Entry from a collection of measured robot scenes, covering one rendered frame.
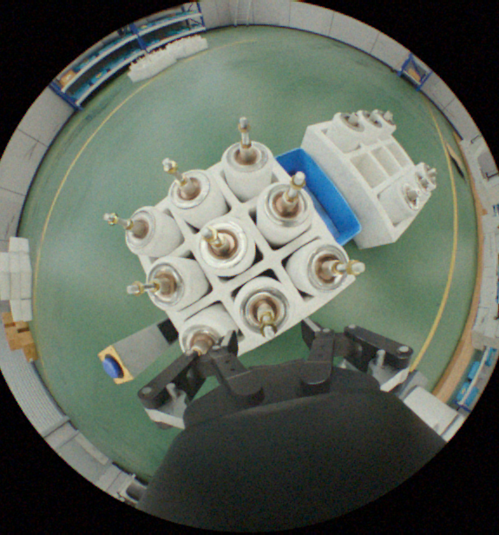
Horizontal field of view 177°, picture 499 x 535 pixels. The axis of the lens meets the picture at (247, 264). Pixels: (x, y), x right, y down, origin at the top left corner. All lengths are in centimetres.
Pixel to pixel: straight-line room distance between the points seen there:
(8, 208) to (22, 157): 116
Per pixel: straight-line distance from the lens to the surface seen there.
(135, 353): 35
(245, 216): 33
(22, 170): 509
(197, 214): 29
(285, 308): 25
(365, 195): 47
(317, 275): 26
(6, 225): 551
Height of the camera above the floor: 49
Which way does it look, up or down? 86 degrees down
